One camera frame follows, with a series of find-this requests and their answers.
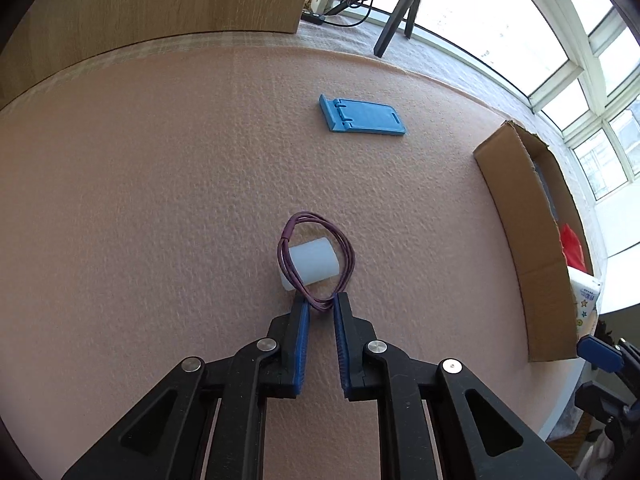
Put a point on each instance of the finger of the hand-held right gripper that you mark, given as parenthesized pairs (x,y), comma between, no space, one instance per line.
(600,402)
(600,353)

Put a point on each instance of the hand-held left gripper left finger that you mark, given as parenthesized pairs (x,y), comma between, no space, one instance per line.
(301,350)

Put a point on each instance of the black tripod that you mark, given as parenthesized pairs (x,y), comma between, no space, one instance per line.
(395,20)

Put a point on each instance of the white translucent cap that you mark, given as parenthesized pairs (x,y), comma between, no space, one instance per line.
(312,262)

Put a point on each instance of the cardboard box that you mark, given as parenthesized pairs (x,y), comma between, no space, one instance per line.
(520,220)

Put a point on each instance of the patterned tissue pack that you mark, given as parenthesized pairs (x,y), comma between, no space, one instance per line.
(585,300)

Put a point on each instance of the blue phone stand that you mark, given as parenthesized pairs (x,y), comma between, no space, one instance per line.
(370,117)

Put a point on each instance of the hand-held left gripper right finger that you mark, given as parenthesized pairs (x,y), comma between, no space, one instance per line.
(342,350)

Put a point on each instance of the black power strip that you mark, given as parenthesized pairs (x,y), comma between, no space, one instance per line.
(312,16)

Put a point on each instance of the red plastic bag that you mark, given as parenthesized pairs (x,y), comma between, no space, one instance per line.
(572,250)

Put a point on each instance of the large light wooden board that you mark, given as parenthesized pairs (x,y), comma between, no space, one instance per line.
(150,0)

